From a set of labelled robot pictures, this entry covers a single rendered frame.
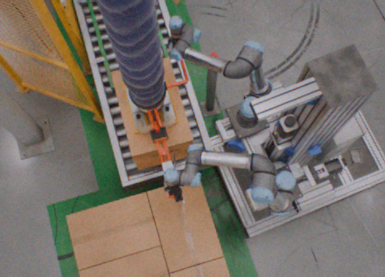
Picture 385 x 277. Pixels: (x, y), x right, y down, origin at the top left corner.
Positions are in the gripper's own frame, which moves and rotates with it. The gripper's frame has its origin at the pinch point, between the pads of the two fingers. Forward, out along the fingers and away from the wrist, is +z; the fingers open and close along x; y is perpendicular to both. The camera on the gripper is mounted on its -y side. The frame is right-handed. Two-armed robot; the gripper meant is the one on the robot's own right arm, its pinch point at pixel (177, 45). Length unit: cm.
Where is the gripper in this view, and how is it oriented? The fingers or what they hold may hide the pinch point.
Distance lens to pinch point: 329.5
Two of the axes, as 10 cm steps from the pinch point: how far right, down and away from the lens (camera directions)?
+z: 0.1, 2.8, 9.6
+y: 2.7, 9.2, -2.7
